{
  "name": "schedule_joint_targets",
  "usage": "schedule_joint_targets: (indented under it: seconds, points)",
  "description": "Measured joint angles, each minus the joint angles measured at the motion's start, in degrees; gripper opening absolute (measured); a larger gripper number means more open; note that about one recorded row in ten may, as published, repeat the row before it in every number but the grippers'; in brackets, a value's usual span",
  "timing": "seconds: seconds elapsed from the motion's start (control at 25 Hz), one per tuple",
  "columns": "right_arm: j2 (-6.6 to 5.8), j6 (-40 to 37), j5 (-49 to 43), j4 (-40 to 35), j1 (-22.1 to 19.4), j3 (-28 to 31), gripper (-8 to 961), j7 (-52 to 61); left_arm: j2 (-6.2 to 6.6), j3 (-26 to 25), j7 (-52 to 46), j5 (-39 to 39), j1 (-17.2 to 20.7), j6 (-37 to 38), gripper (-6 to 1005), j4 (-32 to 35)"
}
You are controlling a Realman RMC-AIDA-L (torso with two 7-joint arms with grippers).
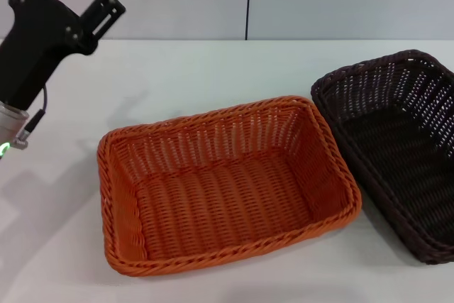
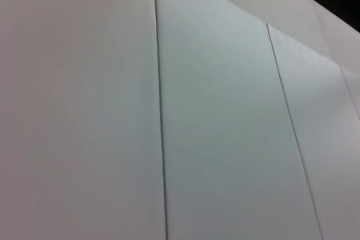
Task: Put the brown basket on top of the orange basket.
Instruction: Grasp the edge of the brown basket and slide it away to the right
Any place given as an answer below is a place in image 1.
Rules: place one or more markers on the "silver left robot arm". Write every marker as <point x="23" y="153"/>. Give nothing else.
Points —
<point x="10" y="122"/>

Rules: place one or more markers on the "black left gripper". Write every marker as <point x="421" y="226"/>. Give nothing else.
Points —
<point x="39" y="40"/>

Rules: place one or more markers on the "black vertical wall panel strip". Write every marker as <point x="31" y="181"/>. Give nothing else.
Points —
<point x="248" y="1"/>

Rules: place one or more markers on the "dark brown woven plastic basket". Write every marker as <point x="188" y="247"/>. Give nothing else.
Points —
<point x="401" y="154"/>

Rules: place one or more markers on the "orange woven plastic basket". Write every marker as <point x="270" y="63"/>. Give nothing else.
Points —
<point x="227" y="203"/>

